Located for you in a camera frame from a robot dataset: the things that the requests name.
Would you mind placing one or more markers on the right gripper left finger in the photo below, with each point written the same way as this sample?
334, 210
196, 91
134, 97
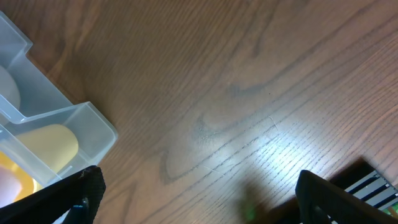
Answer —
78, 197

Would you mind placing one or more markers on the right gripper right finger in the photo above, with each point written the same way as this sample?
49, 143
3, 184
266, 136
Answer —
320, 201

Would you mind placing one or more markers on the yellow plastic cup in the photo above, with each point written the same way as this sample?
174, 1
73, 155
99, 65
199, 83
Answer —
36, 157

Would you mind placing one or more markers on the pink plastic cup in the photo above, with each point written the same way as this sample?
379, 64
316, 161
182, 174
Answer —
10, 187

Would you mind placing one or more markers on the clear plastic storage container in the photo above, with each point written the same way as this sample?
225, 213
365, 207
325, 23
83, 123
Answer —
30, 101

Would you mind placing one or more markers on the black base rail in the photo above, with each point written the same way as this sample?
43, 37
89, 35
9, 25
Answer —
366, 183

